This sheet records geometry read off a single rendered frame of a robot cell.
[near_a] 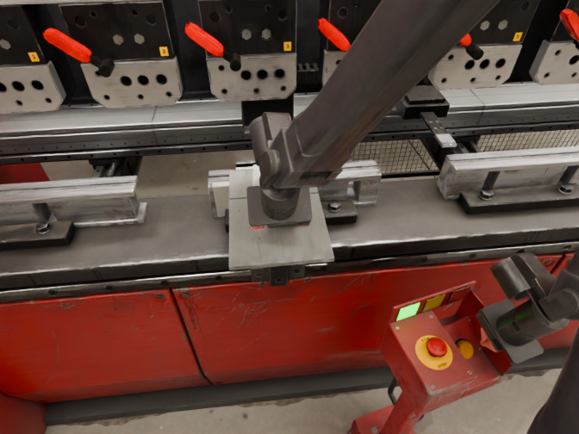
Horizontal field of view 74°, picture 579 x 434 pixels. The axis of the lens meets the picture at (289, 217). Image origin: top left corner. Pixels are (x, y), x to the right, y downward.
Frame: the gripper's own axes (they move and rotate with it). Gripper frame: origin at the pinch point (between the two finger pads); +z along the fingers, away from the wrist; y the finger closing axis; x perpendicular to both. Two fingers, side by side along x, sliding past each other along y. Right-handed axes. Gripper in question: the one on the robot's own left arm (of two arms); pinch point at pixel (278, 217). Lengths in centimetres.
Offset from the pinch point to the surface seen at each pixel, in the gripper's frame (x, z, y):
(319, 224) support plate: 1.7, 0.8, -7.5
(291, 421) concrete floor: 54, 86, -1
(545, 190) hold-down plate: -6, 17, -66
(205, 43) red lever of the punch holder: -23.1, -18.6, 9.3
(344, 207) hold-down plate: -5.6, 16.2, -15.9
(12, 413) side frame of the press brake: 39, 68, 86
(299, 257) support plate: 8.0, -3.0, -2.8
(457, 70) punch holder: -22.3, -9.5, -34.1
